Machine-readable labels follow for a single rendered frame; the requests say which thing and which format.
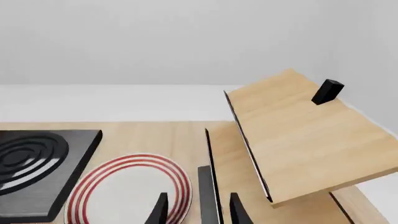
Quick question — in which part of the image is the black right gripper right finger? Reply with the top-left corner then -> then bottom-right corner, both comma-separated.
229,192 -> 254,224

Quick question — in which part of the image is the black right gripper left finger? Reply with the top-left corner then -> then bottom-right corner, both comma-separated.
144,192 -> 169,224

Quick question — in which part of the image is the white plate with red rings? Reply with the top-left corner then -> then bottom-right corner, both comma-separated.
63,152 -> 194,224

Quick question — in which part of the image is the flat black stove plate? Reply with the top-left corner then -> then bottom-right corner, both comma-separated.
0,129 -> 103,223

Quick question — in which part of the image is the pale wooden drawer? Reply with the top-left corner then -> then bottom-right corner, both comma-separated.
204,121 -> 272,224

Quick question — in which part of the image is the pale wooden cabinet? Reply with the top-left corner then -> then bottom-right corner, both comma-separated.
223,68 -> 398,224

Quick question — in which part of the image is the small black block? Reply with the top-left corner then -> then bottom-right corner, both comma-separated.
311,78 -> 346,106

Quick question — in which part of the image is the metal drawer handle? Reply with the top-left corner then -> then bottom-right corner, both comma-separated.
197,165 -> 221,224

